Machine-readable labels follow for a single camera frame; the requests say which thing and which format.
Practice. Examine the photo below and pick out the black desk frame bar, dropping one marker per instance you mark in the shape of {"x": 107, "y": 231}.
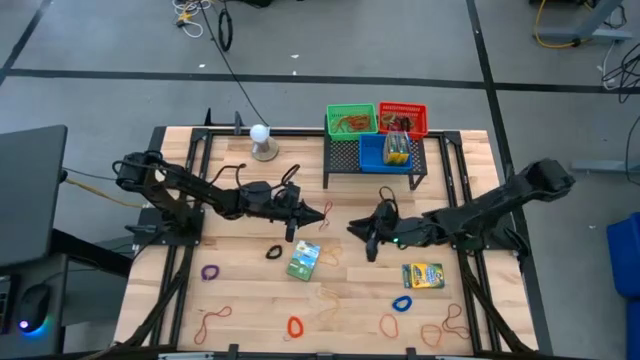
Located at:
{"x": 90, "y": 250}

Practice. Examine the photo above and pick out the blue plastic basket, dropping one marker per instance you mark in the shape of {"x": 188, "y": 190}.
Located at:
{"x": 372, "y": 157}

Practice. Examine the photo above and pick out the blue coil wristband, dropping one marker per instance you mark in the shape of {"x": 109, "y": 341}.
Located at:
{"x": 394, "y": 304}

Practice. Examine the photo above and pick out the black keyboard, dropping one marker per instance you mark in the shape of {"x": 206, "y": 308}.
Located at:
{"x": 4, "y": 300}

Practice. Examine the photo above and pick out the grey desk foot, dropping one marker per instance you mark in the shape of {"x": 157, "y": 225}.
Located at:
{"x": 600, "y": 167}

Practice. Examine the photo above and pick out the white bulb brass lamp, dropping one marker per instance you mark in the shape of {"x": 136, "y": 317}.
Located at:
{"x": 260, "y": 134}

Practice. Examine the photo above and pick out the green plastic basket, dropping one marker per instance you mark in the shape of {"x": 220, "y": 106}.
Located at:
{"x": 367, "y": 134}

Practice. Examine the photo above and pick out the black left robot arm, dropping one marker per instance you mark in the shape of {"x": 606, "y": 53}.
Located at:
{"x": 200, "y": 190}

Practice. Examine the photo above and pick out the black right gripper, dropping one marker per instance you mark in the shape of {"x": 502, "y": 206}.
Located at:
{"x": 390, "y": 225}

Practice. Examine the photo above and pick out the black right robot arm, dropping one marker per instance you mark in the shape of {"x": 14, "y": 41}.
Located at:
{"x": 500, "y": 205}

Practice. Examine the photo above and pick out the green blue crayon box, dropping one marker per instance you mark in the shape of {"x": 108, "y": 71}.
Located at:
{"x": 303, "y": 261}
{"x": 404, "y": 149}

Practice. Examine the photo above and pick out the black frame bracket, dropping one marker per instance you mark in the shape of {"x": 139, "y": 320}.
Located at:
{"x": 239, "y": 122}
{"x": 411, "y": 353}
{"x": 208, "y": 117}
{"x": 233, "y": 351}

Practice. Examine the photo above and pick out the orange rubber band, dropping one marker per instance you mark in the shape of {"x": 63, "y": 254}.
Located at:
{"x": 381, "y": 325}
{"x": 422, "y": 336}

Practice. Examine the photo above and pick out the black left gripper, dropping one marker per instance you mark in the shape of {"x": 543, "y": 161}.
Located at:
{"x": 286, "y": 204}

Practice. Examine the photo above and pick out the black perforated metal shelf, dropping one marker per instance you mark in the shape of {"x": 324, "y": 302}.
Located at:
{"x": 336, "y": 160}

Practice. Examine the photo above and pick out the blue plastic bin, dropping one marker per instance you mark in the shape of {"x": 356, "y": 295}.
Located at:
{"x": 627, "y": 260}

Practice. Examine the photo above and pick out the grey desk leg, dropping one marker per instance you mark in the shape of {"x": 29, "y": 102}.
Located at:
{"x": 605, "y": 35}

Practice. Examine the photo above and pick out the yellow blue crayon box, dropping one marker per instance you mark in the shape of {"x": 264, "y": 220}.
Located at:
{"x": 424, "y": 276}

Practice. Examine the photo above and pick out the red rubber band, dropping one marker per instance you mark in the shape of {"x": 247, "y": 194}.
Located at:
{"x": 451, "y": 320}
{"x": 204, "y": 327}
{"x": 350, "y": 122}
{"x": 329, "y": 206}

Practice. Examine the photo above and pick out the black monitor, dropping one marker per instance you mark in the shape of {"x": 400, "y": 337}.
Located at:
{"x": 30, "y": 195}

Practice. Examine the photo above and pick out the yellow rubber band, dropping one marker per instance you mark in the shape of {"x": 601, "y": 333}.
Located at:
{"x": 327, "y": 296}
{"x": 330, "y": 256}

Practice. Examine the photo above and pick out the red orange coil wristband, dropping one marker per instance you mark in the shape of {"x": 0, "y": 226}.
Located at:
{"x": 289, "y": 327}

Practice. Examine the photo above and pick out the red plastic basket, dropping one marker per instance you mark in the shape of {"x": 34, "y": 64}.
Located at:
{"x": 419, "y": 111}

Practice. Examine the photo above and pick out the black coil wristband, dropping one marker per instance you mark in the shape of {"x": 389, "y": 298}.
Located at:
{"x": 406, "y": 123}
{"x": 267, "y": 252}

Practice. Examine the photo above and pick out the purple coil wristband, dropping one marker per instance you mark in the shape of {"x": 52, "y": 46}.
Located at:
{"x": 202, "y": 272}

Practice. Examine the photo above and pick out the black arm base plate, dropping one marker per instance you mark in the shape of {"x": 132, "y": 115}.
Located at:
{"x": 505, "y": 240}
{"x": 150, "y": 222}

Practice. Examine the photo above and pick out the black computer mouse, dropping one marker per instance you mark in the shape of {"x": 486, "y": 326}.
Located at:
{"x": 34, "y": 305}

